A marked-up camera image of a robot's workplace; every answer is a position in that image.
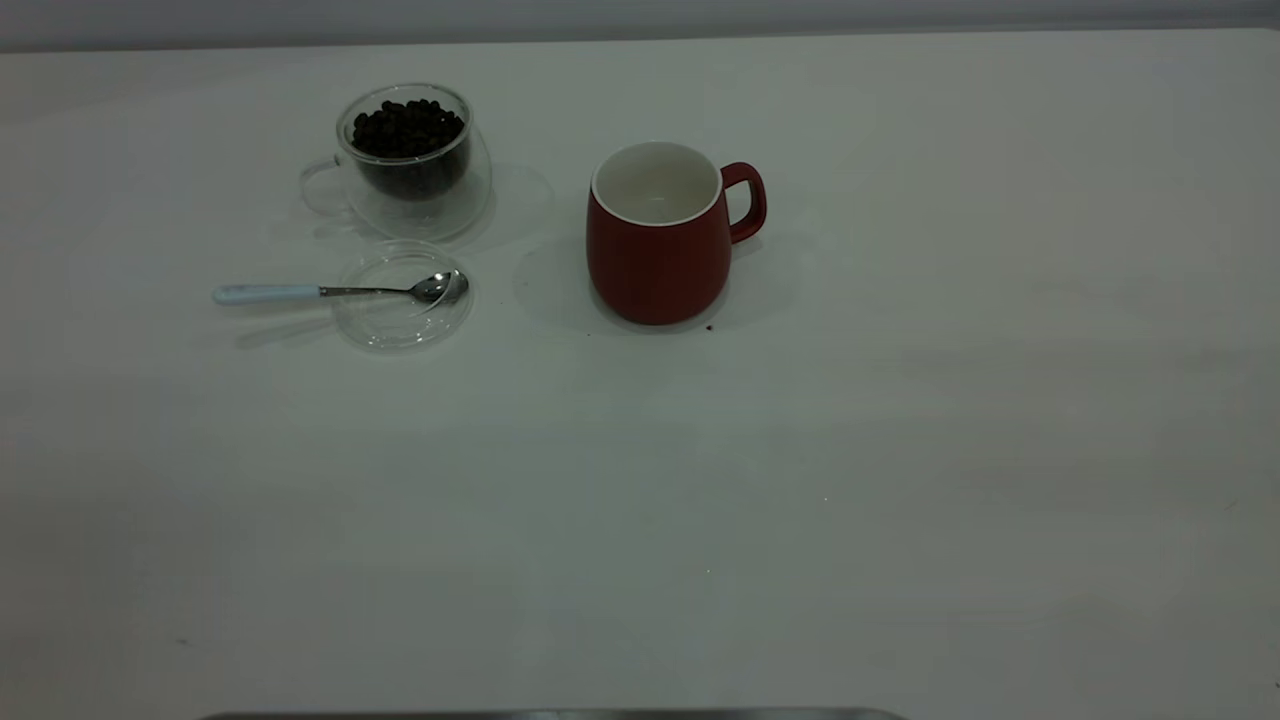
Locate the red ceramic mug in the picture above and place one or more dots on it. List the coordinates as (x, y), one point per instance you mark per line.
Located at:
(655, 265)

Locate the clear glass saucer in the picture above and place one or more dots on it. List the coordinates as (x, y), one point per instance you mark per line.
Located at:
(395, 325)

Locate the dark coffee beans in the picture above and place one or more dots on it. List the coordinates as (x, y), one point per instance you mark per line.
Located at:
(405, 130)

